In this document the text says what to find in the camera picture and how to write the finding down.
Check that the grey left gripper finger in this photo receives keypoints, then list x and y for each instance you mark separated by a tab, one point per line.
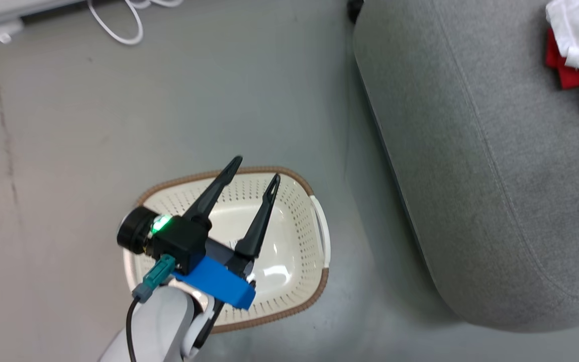
214	193
262	221

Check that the grey fabric sofa seat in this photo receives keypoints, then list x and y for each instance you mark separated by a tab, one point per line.
495	176

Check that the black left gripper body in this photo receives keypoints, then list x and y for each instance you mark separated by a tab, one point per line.
181	241

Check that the red clothing item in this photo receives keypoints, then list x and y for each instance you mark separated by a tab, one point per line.
576	78

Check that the cream perforated laundry basket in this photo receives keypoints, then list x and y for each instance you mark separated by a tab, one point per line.
289	241

